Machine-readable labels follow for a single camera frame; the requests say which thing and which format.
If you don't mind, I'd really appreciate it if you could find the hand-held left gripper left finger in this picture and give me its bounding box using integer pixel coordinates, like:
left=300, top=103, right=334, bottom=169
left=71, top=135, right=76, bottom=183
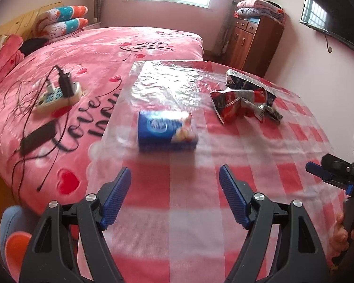
left=19, top=166, right=132, bottom=283

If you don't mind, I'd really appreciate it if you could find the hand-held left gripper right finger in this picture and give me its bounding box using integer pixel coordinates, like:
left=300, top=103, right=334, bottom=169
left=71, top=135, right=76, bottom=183
left=219, top=164, right=331, bottom=283

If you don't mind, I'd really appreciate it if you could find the small dark wrapper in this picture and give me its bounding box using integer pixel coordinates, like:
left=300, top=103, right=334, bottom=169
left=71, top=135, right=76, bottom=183
left=255, top=106, right=284, bottom=124

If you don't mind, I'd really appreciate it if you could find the blue box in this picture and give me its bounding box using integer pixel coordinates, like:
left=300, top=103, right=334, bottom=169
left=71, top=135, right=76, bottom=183
left=137, top=110, right=199, bottom=154

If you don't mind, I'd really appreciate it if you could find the red snack bag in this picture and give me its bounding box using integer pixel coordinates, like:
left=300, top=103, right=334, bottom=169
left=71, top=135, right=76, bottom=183
left=211, top=88, right=276, bottom=124

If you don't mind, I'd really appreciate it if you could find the black white wrapper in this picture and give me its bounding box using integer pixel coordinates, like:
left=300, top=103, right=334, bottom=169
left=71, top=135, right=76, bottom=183
left=226, top=69, right=276, bottom=107

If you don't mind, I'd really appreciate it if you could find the person's right hand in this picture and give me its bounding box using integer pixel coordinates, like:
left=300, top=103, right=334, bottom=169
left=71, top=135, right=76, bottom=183
left=329, top=212, right=354, bottom=267

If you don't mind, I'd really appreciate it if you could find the red white checked tablecloth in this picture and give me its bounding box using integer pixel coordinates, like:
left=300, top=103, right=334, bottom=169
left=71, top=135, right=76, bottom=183
left=77, top=60, right=354, bottom=283

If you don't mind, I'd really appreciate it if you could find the black power adapter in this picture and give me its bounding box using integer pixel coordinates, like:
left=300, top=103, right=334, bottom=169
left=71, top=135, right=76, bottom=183
left=19, top=121, right=57, bottom=156

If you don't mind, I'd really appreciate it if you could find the person's blue trouser leg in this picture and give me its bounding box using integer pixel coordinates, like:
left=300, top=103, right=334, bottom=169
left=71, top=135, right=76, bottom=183
left=0, top=206, right=33, bottom=272

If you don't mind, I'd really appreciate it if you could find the orange slipper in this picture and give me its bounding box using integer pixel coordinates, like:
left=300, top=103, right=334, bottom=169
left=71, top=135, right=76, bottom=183
left=4, top=231, right=33, bottom=275

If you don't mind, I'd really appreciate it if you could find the white power strip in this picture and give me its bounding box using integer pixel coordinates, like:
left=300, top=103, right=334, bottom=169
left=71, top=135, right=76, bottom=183
left=35, top=81, right=82, bottom=114

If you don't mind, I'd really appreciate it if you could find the clear plastic sheet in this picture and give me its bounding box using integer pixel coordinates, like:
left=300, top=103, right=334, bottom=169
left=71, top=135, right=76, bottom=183
left=90, top=60, right=313, bottom=160

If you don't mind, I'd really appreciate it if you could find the black plug-in charger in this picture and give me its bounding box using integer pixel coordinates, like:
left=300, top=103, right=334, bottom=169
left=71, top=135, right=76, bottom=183
left=57, top=66, right=73, bottom=98

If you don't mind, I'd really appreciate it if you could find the white plug-in charger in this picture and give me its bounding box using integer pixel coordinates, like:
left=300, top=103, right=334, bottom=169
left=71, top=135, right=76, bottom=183
left=44, top=78, right=58, bottom=93

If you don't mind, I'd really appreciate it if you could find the brown wooden cabinet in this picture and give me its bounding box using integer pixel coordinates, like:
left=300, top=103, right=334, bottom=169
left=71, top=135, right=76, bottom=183
left=224, top=15, right=285, bottom=79

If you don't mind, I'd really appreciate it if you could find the pink printed bedspread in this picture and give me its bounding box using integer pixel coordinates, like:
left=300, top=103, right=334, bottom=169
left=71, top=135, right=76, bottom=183
left=0, top=26, right=205, bottom=242

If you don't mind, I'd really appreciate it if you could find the grey folded blanket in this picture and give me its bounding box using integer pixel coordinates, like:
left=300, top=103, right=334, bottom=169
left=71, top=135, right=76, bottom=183
left=237, top=7, right=284, bottom=21

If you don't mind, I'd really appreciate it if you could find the dark cloth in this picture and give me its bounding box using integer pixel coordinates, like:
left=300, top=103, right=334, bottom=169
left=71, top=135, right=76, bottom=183
left=19, top=38, right=49, bottom=56

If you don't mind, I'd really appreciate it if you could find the patterned pillow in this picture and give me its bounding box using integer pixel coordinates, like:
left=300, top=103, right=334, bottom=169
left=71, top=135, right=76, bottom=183
left=37, top=5, right=89, bottom=25
left=43, top=18, right=89, bottom=40

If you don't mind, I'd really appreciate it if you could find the pink folded blanket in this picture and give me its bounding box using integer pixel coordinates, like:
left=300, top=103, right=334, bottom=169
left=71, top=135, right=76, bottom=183
left=237, top=0, right=284, bottom=14

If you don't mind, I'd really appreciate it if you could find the pink plush blanket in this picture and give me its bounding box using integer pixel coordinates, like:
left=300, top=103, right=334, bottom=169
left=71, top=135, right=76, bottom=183
left=0, top=34, right=24, bottom=77

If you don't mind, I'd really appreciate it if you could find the wooden headboard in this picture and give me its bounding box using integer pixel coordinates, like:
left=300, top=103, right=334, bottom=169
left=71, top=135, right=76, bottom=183
left=0, top=1, right=64, bottom=40

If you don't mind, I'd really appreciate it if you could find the black adapter cable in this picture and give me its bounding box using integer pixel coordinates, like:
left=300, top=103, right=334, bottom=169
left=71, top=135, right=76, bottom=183
left=11, top=106, right=74, bottom=196

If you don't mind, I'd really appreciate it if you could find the thin black cable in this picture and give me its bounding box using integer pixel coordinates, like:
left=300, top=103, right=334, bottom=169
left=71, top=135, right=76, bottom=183
left=6, top=65, right=62, bottom=121

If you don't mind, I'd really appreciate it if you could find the black wall television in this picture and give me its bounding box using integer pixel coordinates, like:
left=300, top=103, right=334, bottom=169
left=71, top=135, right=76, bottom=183
left=299, top=0, right=354, bottom=54

